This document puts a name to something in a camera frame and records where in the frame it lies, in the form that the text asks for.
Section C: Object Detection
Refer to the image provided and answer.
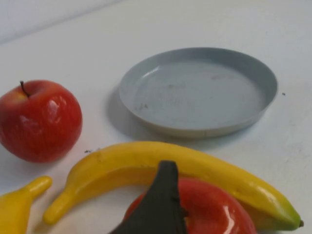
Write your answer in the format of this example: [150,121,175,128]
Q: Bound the yellow banana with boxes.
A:
[0,175,53,234]
[42,141,305,231]

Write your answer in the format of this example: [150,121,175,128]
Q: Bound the grey round plate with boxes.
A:
[118,47,279,139]

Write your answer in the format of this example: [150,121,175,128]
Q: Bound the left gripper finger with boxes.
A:
[107,160,190,234]

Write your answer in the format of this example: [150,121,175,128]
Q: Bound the red apple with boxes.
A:
[123,177,258,234]
[0,79,83,163]

